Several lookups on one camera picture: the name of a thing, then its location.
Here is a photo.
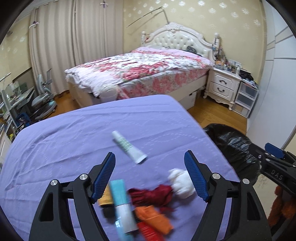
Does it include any white bookshelf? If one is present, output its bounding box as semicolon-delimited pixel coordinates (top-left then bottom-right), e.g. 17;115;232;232
0;100;16;166

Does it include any grey desk chair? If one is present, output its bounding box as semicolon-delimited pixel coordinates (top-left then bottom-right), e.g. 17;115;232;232
31;68;57;121

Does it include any white nightstand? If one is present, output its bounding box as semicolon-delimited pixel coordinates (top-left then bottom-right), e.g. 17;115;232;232
203;67;242;110

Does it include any yellow cylindrical can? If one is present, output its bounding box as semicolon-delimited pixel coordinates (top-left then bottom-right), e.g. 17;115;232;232
98;185;115;218

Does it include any red bottle black cap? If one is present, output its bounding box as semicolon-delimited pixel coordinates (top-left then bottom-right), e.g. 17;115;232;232
137;221;165;241

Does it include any dark red ribbon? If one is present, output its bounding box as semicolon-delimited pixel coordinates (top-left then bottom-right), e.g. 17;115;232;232
127;184;173;213

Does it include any plastic drawer unit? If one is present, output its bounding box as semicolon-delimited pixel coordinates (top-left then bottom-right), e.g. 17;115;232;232
232;80;259;118

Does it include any purple quilted bedspread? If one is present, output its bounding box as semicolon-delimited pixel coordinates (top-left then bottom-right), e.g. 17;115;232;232
1;95;238;240

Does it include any black trash bag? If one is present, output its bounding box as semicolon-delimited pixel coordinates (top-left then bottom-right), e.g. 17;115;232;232
204;123;260;185

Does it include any white green tube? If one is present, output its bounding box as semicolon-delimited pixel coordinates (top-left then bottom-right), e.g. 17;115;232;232
112;131;147;164

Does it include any grey study desk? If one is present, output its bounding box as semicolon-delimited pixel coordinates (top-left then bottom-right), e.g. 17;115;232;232
0;72;35;130

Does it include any teal white box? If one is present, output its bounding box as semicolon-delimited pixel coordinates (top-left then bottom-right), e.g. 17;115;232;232
109;179;138;240

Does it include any white bed with headboard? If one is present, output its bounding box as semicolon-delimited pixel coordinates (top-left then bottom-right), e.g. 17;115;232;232
67;23;220;108

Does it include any white crumpled tissue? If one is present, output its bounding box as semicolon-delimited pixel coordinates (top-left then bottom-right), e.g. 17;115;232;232
168;168;195;199

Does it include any beige curtain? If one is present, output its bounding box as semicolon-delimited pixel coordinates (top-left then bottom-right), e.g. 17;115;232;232
29;1;123;94

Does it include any pink floral quilt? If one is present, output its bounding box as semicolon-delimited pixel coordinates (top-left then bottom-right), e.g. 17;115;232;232
65;47;213;98

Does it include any white round bin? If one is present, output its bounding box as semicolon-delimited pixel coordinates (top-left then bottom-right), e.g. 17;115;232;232
99;86;118;103

